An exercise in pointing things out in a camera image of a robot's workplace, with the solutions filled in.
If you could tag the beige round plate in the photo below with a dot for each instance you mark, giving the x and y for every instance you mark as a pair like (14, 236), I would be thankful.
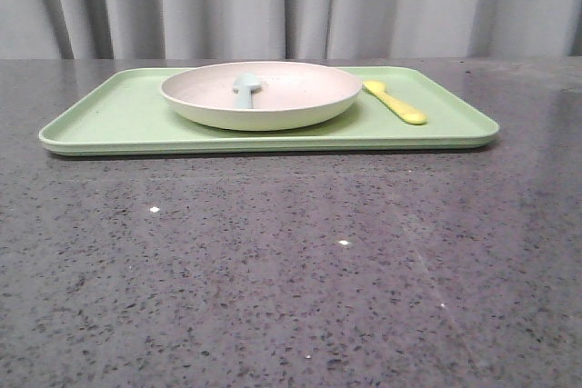
(291, 95)

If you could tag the light blue plastic spoon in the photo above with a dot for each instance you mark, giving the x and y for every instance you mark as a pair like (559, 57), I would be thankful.
(244, 86)

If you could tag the yellow plastic fork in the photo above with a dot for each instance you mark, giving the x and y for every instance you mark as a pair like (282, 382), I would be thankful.
(406, 112)

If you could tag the light green plastic tray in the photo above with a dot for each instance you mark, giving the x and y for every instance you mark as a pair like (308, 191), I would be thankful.
(127, 114)

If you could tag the grey pleated curtain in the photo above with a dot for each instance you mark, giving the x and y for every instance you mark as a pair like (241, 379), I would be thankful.
(279, 29)

